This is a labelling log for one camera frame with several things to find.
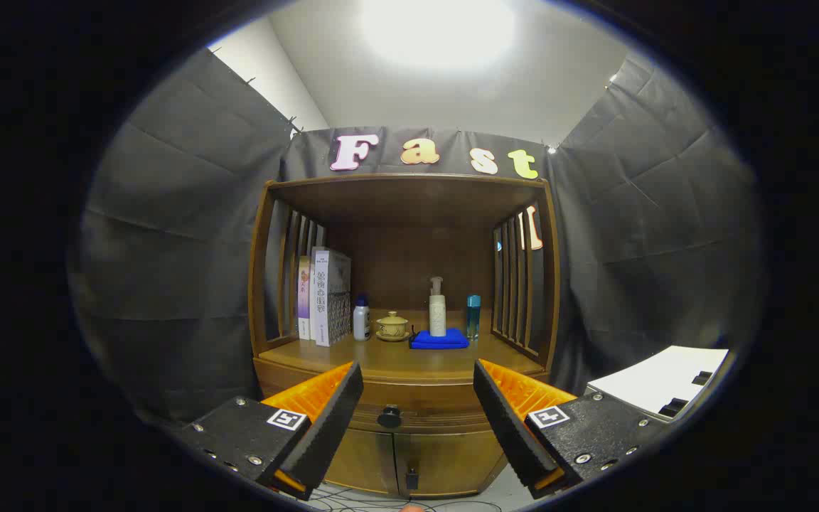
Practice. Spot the brown wooden cabinet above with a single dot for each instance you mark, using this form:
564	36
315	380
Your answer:
409	213

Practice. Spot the white grey plastic case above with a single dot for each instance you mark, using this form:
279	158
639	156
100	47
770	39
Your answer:
651	380

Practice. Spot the blue folded cloth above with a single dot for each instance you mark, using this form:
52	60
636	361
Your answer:
438	341

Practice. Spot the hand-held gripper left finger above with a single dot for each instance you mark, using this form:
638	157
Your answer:
324	434

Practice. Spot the wooden countertop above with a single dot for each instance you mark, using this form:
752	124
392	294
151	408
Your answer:
395	359

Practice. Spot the wooden cabinet door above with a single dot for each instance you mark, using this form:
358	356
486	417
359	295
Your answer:
452	462
367	459

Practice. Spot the white pump bottle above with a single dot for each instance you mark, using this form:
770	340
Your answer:
437	313

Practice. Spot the thin purple book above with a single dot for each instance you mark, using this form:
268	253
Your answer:
303	299

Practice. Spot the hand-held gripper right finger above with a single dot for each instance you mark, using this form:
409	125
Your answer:
509	434

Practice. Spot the black backdrop cloth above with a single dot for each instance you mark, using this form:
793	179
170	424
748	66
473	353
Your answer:
182	249

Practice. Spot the white bottle with blue cap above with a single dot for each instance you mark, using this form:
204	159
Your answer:
361	323

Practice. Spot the yellow lidded teacup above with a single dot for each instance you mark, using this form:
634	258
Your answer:
392	327

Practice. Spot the thick white book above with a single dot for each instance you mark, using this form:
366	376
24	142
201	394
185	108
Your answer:
331	299

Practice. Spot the black door latch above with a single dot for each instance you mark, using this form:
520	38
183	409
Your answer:
412	478

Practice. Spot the wooden drawer with black knob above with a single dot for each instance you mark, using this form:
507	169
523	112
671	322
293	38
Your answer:
416	398

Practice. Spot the clear blue bottle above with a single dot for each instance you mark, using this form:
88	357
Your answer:
473	316

